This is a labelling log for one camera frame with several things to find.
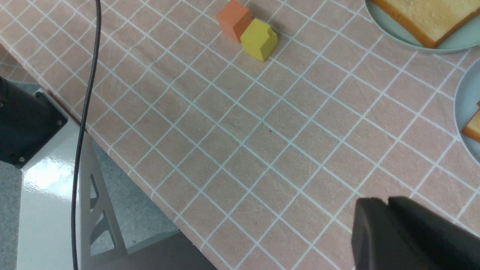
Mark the pink checked tablecloth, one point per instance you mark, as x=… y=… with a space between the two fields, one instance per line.
x=260 y=164

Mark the orange cube block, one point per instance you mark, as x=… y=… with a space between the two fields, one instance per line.
x=233 y=19

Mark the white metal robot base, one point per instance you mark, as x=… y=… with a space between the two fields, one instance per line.
x=66 y=218

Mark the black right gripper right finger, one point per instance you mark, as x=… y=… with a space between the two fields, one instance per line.
x=446 y=244

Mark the grey-blue plate with bread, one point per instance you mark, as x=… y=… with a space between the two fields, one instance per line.
x=465 y=106

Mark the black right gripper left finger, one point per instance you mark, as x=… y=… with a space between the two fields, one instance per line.
x=379 y=241

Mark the green centre plate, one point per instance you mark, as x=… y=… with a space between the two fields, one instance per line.
x=466 y=37

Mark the yellow notched block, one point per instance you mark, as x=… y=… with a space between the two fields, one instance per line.
x=259 y=40

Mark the toast slice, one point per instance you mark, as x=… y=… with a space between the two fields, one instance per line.
x=430 y=22
x=470 y=124

